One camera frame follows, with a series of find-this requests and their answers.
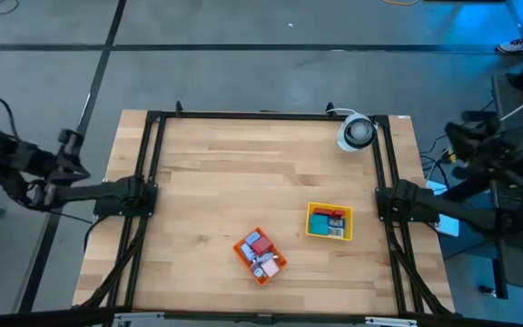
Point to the red wall charger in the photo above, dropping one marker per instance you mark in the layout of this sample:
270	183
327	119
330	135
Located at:
262	246

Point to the black diagonal frame strut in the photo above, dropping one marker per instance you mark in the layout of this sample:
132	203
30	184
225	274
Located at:
463	191

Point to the small black floor object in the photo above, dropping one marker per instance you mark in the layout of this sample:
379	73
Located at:
486	290

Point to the black frame clamp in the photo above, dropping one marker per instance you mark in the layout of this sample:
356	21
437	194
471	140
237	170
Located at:
179	108
330	108

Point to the yellow plastic basket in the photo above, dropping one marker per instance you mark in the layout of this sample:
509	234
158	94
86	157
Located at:
348	231

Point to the orange plastic basket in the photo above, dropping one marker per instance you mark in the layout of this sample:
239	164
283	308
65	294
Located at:
274	274

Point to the white sheet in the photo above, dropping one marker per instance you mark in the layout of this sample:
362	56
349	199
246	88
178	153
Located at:
450	224

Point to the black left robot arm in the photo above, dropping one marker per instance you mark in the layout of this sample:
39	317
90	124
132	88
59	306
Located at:
98	191

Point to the pink square charger block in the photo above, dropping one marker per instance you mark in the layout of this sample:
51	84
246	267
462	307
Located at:
270	268

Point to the black table frame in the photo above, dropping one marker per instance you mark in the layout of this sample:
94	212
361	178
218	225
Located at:
261	115

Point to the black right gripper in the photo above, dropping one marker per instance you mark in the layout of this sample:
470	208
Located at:
500	156

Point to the black overhead crossbar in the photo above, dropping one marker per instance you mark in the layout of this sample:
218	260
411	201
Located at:
62	318

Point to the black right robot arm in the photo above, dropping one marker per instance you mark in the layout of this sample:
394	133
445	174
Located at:
447	206

